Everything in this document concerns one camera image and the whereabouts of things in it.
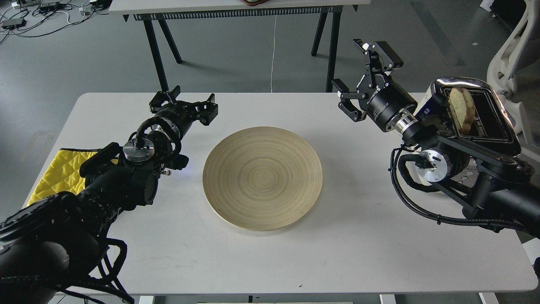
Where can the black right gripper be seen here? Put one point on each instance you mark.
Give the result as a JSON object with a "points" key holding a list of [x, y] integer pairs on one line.
{"points": [[380, 97]]}

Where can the silver toaster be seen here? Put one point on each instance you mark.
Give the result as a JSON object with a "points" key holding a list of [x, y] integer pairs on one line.
{"points": [[485, 159]]}

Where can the slice of bread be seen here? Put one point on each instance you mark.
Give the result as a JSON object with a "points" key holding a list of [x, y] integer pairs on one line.
{"points": [[462, 108]]}

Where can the yellow quilted cloth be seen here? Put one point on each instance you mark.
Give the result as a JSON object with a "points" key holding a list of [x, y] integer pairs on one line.
{"points": [[62, 174]]}

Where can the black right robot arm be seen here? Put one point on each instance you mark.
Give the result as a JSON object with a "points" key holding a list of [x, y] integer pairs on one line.
{"points": [[517, 209]]}

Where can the round wooden plate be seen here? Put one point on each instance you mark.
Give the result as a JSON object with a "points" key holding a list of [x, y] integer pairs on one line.
{"points": [[262, 178]]}

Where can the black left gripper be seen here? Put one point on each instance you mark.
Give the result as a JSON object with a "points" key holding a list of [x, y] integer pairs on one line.
{"points": [[182, 114]]}

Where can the white background table black legs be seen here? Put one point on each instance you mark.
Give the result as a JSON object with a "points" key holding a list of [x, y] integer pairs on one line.
{"points": [[148, 11]]}

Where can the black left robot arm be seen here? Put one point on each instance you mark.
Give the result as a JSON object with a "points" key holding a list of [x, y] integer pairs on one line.
{"points": [[61, 241]]}

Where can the white office chair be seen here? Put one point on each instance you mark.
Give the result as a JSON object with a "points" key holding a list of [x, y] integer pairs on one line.
{"points": [[519, 51]]}

